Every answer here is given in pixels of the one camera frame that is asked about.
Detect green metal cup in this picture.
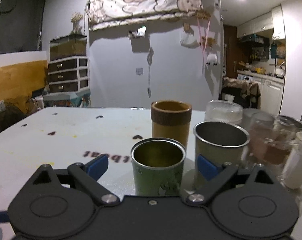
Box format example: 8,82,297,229
131,138,186,197

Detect silver steel cup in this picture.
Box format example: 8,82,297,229
193,121,251,189

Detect frosted glass cup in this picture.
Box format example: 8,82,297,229
241,108,261,130

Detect brown bamboo cup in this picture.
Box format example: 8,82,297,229
150,100,192,148

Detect white plastic cup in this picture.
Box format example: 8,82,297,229
283,132,302,189

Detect clear glass mug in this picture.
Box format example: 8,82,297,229
249,112,291,165

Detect clear ribbed glass bowl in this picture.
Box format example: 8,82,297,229
204,100,244,125

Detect small glass jar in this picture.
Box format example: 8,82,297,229
275,115,302,140

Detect white plastic drawer unit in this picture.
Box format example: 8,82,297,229
47,56,90,93

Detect white plush toy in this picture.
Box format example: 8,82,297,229
206,53,218,66

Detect glass fish tank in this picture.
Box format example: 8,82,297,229
49,34,87,61

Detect white plastic bag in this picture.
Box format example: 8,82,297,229
180,29,199,49

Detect dried flower bunch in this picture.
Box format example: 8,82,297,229
71,12,83,34

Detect patterned hanging blanket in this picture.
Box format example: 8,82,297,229
85,0,214,31

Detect white wall socket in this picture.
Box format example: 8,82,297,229
136,68,143,75

